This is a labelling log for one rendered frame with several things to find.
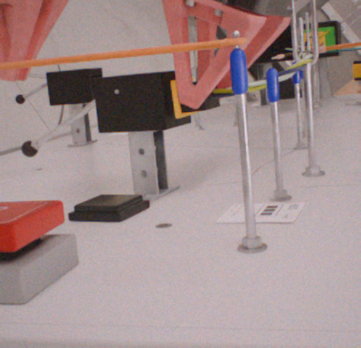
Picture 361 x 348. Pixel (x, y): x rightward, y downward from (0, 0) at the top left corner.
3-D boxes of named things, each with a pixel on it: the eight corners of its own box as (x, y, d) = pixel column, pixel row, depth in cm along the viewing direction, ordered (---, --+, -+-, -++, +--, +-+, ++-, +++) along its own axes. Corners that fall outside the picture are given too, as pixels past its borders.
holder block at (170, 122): (126, 126, 51) (122, 74, 51) (192, 122, 49) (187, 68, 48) (97, 133, 48) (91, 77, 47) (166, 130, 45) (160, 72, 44)
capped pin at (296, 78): (310, 148, 64) (304, 60, 63) (296, 150, 64) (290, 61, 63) (304, 147, 66) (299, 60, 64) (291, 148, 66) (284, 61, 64)
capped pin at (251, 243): (237, 246, 34) (219, 32, 32) (266, 243, 33) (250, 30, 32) (238, 254, 32) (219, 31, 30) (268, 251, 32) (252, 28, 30)
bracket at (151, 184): (152, 188, 52) (146, 125, 51) (180, 188, 50) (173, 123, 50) (122, 201, 47) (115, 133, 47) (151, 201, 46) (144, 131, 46)
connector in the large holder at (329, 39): (335, 50, 118) (334, 26, 117) (334, 50, 115) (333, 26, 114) (303, 53, 120) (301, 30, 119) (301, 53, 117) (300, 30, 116)
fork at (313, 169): (297, 176, 51) (285, -12, 48) (304, 171, 52) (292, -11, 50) (323, 176, 50) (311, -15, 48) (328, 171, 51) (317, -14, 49)
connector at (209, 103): (162, 113, 49) (158, 85, 49) (223, 105, 47) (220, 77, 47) (145, 117, 46) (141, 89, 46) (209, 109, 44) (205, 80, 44)
